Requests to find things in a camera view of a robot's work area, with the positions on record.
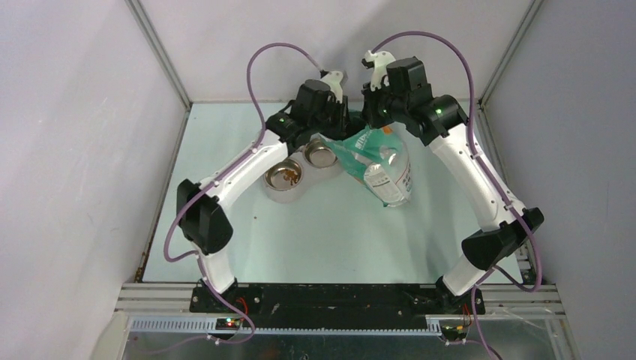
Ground right steel bowl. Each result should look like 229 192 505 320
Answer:
303 139 338 169

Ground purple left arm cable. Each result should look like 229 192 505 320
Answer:
163 42 326 347

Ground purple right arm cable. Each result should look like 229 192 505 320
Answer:
371 30 544 360

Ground brown kibble in left bowl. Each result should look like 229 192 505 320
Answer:
281 169 301 186

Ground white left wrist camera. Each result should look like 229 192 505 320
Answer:
319 70 348 104

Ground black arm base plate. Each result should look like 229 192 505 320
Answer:
189 283 485 331

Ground grey double bowl stand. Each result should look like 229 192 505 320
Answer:
261 138 344 203

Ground aluminium frame rail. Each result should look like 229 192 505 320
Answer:
115 283 566 335

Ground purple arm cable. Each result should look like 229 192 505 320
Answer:
371 30 544 360
163 42 326 347

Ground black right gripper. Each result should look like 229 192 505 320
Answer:
361 77 409 130

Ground left controller board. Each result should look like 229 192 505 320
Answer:
214 317 243 331

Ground left steel bowl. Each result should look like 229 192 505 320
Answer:
263 158 303 191

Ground controller board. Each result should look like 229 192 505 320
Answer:
439 325 470 346
214 317 243 331

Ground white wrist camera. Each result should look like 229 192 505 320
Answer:
362 50 396 92
319 70 348 104

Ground right controller board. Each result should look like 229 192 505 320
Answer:
439 325 470 346

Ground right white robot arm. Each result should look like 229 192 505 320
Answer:
361 51 545 314

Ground teal pet food bag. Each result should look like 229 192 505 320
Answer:
322 126 412 207

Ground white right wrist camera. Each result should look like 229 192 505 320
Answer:
362 50 396 92

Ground steel bowl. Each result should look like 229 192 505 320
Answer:
303 139 338 169
263 158 303 191

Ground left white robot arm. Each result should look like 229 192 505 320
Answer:
175 71 348 313

